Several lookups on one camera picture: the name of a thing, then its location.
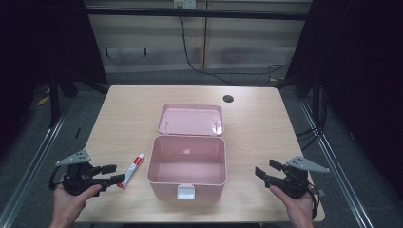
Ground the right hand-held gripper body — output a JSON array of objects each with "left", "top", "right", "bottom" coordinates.
[{"left": 269, "top": 155, "right": 331, "bottom": 200}]

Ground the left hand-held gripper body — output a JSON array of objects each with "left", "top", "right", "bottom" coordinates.
[{"left": 55, "top": 149, "right": 106, "bottom": 196}]

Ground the white and red ointment tube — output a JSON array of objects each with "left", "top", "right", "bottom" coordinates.
[{"left": 116, "top": 153, "right": 145, "bottom": 190}]

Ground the pink plastic storage box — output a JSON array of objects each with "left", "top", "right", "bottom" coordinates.
[{"left": 146, "top": 103, "right": 228, "bottom": 202}]

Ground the person's left hand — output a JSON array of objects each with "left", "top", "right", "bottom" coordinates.
[{"left": 49, "top": 184, "right": 104, "bottom": 228}]

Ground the person's right hand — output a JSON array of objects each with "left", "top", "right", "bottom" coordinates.
[{"left": 269, "top": 185, "right": 316, "bottom": 228}]

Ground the black metal stand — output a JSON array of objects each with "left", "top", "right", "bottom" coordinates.
[{"left": 48, "top": 67, "right": 79, "bottom": 129}]

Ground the yellow floor tape strip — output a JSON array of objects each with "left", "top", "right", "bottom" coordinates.
[{"left": 36, "top": 94, "right": 51, "bottom": 107}]

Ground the black curtain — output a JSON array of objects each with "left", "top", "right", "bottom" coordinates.
[
  {"left": 283, "top": 0, "right": 403, "bottom": 194},
  {"left": 0, "top": 0, "right": 108, "bottom": 153}
]

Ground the black horizontal bar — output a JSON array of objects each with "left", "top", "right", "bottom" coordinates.
[{"left": 85, "top": 7, "right": 309, "bottom": 21}]

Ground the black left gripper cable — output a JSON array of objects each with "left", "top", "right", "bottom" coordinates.
[{"left": 48, "top": 165, "right": 65, "bottom": 192}]

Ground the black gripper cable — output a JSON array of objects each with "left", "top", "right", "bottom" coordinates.
[
  {"left": 305, "top": 181, "right": 320, "bottom": 221},
  {"left": 48, "top": 165, "right": 65, "bottom": 192}
]

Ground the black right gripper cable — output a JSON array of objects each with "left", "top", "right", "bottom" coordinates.
[{"left": 305, "top": 181, "right": 320, "bottom": 221}]

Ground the metal floor rail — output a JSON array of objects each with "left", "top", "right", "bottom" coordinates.
[
  {"left": 298, "top": 99, "right": 375, "bottom": 228},
  {"left": 0, "top": 103, "right": 73, "bottom": 228}
]

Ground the bundle of black floor cables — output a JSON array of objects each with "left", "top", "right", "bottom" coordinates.
[{"left": 296, "top": 84, "right": 329, "bottom": 152}]

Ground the long black wall cable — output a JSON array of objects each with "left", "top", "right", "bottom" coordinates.
[{"left": 178, "top": 5, "right": 291, "bottom": 87}]

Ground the white wall outlet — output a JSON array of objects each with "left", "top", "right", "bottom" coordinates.
[{"left": 173, "top": 0, "right": 197, "bottom": 10}]

